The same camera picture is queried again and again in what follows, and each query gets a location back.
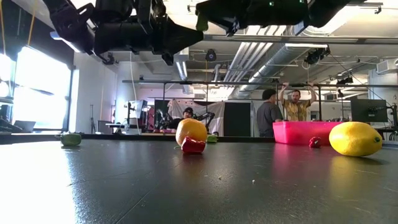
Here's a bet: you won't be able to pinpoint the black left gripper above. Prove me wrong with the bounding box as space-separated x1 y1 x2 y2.
93 19 205 56

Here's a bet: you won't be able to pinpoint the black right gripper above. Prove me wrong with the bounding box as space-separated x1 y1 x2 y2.
195 0 310 37

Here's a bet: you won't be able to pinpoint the orange-tinted lemon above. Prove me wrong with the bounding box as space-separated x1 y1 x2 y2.
175 118 208 146

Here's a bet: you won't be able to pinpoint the small red pepper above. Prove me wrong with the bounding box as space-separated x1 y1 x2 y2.
308 136 323 149
181 136 206 154

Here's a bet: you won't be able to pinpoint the yellow lemon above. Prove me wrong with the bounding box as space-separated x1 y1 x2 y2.
328 121 383 157

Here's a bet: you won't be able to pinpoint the white ceiling pipes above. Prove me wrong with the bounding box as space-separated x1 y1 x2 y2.
222 24 280 83

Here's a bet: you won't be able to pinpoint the grey aluminium rig beam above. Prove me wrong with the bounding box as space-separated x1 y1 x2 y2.
203 33 385 44

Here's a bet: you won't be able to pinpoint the person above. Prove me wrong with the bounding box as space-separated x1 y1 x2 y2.
169 107 200 130
256 88 284 138
279 82 318 122

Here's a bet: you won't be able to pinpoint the ceiling light strip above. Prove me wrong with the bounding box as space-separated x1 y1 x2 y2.
284 42 330 49

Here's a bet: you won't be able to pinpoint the white hanging sheet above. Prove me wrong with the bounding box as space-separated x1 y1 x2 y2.
167 99 225 136

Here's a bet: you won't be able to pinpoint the black track light cluster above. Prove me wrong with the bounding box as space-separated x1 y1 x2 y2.
303 47 331 65

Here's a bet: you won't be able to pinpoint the black panel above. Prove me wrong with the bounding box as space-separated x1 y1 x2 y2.
223 101 252 138

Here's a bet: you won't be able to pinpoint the pink plastic basket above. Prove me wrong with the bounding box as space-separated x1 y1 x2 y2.
272 121 343 146

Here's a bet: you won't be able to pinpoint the bright window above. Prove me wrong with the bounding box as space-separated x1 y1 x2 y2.
0 46 74 131

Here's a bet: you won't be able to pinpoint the white air conditioner unit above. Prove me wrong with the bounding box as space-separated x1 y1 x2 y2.
375 58 398 75

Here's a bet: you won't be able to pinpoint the black background monitor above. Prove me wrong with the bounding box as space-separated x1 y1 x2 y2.
350 98 389 123

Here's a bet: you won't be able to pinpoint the grey laptop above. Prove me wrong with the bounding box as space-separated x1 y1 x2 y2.
12 119 37 133

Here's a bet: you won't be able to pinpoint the white duct box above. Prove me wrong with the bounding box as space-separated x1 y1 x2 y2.
174 46 190 63

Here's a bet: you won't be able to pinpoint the silver ventilation duct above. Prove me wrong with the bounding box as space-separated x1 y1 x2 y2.
231 43 330 99

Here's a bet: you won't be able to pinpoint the black overhead bar frame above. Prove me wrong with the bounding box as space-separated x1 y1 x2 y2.
121 79 398 138

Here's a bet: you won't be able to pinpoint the white hanging cable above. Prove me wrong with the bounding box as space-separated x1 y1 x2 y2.
129 51 142 134

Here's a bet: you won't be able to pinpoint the black ceiling camera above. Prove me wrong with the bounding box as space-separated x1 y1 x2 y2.
102 52 118 65

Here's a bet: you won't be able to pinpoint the black aluminium table frame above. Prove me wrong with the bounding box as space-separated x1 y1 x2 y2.
0 133 398 149

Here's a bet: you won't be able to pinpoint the yellow strap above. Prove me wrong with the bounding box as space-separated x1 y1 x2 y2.
27 0 38 47

